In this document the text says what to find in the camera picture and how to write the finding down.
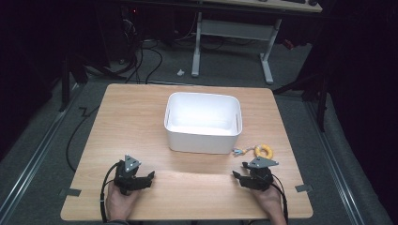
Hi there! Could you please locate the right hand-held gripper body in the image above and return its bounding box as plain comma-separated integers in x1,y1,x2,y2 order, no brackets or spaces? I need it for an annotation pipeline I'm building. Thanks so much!
241,156,280,192

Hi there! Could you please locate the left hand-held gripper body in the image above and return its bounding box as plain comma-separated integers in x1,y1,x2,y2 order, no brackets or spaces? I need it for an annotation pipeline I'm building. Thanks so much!
113,154,143,197

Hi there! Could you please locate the person's left hand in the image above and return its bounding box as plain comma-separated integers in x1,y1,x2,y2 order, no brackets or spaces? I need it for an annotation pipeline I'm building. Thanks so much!
105,180,141,221

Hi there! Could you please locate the person's right hand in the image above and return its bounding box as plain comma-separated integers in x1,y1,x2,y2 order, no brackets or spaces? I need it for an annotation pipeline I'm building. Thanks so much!
250,185,285,218

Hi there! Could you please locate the white plastic bin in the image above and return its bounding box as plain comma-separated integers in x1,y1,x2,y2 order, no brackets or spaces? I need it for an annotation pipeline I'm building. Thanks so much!
163,91,244,155

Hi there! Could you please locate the black metal stand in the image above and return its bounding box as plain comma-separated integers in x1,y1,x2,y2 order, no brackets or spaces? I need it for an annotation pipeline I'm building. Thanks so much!
272,55,332,133
57,52,126,113

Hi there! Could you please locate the desk with white metal legs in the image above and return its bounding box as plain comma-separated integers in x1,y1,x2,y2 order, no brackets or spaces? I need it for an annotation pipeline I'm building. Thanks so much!
125,0,324,85

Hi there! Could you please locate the yellow coiled cord with clip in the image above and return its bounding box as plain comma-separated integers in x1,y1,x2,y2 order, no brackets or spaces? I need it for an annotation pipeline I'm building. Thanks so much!
232,143,274,160

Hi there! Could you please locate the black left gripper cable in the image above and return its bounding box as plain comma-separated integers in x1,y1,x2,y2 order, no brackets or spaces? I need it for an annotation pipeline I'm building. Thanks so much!
99,160,122,223

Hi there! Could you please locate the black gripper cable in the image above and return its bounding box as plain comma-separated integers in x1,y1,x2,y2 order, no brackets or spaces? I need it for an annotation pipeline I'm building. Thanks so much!
99,160,122,223
270,173,289,225

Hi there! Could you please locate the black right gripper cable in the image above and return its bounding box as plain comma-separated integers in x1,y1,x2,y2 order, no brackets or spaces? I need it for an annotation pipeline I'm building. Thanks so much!
270,173,289,225

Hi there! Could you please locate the black floor cable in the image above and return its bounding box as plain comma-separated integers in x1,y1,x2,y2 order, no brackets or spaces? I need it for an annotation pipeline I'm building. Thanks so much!
65,106,100,173

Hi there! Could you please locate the metal floor rail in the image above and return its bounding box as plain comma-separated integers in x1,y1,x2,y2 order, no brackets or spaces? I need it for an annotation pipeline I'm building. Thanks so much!
0,82,83,223
303,100,366,225

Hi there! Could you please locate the bundle of black cables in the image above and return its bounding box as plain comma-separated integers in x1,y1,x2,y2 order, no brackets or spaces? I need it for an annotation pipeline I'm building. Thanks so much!
119,6,164,84

